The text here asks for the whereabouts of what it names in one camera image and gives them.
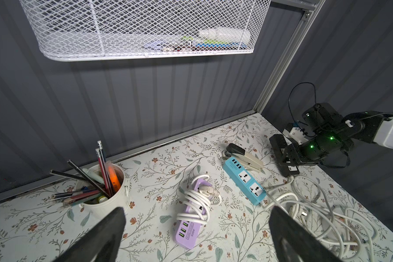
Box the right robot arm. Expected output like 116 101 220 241
276 103 393 166

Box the teal power strip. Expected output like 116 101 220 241
223 157 266 205

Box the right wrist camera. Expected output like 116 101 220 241
282 123 309 145

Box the white cord of teal strip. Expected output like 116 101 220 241
261 189 364 259

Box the white wire wall basket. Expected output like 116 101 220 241
21 1 270 62

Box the purple power strip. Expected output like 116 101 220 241
174 175 216 250

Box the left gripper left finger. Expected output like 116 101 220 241
55 207 126 262

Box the black power strip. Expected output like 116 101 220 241
269 134 300 178

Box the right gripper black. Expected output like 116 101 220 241
285 141 324 165

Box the white cord of black strip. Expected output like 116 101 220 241
265 175 379 253

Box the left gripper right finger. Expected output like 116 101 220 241
269 206 340 262

